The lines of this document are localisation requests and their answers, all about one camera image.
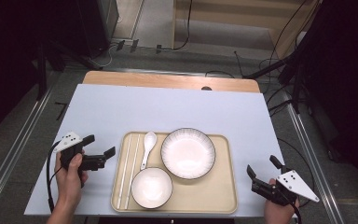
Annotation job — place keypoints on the white bowl with dark rim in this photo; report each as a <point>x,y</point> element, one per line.
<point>151,188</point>

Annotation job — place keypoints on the beige plastic tray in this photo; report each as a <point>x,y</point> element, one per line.
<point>211,193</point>

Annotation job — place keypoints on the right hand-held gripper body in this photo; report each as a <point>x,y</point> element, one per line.
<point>295,185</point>

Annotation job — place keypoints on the aluminium floor rail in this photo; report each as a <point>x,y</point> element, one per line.
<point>317,168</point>
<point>12,155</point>

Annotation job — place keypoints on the person's left hand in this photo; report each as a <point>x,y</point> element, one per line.
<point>70,183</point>

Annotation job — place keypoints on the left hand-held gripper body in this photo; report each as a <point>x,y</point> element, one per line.
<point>70,141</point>

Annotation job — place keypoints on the dark cabinet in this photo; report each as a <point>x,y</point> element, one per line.
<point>102,25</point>

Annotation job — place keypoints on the person's right hand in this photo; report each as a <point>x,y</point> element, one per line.
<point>278,214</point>

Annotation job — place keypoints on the white chopstick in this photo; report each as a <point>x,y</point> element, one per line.
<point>135,155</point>
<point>127,155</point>

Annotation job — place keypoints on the black metal stand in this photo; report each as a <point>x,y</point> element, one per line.
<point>295,77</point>

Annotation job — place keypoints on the white ribbed plate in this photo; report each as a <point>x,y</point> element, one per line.
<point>188,154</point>

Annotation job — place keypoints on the wooden table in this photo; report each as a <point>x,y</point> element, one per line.
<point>167,80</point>

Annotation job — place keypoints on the white ceramic spoon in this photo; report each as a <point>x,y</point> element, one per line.
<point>149,141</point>

